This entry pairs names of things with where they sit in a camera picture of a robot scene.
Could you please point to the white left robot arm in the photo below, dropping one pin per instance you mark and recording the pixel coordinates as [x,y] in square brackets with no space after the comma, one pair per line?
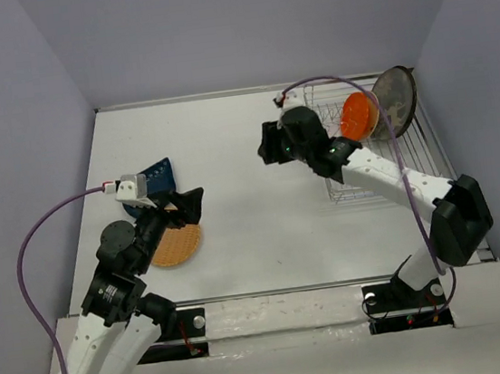
[119,319]

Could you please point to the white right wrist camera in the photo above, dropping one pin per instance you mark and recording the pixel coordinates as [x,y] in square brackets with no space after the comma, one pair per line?
[285,101]

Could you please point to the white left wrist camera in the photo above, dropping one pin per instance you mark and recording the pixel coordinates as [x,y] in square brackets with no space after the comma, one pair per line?
[132,190]

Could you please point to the dark blue leaf plate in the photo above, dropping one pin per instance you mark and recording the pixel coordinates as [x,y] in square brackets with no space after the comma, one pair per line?
[159,178]

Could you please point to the silver wire dish rack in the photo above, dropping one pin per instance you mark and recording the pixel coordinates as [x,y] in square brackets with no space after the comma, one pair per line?
[327,100]

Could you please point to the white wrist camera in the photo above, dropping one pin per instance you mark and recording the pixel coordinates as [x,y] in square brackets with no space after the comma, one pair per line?
[285,101]
[132,190]

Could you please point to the grey deer plate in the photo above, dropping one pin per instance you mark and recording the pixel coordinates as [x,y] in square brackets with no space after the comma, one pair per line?
[392,90]

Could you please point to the large teal floral plate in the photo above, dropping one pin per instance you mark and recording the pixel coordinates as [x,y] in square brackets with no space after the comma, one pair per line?
[414,94]

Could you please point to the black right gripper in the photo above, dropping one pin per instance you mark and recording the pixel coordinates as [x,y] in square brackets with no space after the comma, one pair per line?
[274,143]

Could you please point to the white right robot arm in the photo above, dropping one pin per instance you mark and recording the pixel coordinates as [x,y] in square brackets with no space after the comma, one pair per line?
[453,213]

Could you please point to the tan woven round plate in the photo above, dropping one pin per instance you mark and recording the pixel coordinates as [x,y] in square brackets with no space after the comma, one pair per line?
[177,246]

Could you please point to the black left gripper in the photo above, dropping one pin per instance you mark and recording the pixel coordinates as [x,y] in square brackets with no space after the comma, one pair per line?
[190,202]

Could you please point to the orange glossy plate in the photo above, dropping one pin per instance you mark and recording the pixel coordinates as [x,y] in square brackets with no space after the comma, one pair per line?
[359,117]

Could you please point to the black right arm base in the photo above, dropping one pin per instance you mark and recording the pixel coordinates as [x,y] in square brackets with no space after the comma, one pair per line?
[387,313]

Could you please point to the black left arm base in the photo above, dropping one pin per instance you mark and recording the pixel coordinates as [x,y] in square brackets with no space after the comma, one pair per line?
[184,340]

